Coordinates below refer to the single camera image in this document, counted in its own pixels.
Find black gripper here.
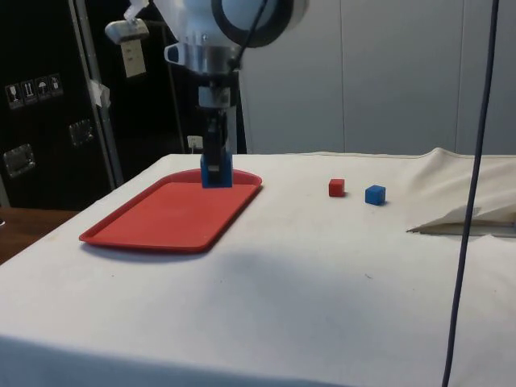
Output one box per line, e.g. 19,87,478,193
197,75,237,181

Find large blue block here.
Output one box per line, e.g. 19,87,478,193
199,154,234,190

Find red tray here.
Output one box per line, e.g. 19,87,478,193
78,169,264,256

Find small blue cube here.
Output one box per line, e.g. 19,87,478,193
364,184,387,206

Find black cabinet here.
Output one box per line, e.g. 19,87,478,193
0,0,248,211

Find black cable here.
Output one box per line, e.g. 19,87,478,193
227,0,277,73
441,0,500,387

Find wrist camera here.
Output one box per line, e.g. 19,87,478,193
105,17,151,44

